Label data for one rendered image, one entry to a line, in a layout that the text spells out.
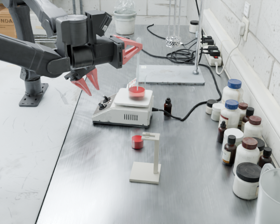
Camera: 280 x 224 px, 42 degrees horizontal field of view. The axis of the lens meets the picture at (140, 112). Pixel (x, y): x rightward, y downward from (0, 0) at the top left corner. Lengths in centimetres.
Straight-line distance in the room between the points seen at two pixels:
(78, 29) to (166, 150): 47
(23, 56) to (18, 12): 54
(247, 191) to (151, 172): 26
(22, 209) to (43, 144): 29
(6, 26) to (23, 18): 206
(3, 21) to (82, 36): 259
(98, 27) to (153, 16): 277
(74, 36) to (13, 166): 43
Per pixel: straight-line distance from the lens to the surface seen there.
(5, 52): 84
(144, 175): 101
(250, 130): 114
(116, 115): 122
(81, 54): 90
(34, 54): 85
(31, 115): 135
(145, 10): 363
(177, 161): 108
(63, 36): 87
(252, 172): 96
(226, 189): 101
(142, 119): 121
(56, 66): 87
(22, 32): 139
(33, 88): 145
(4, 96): 153
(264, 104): 124
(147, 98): 124
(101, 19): 90
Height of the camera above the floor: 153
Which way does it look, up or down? 28 degrees down
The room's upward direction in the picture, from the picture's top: 1 degrees clockwise
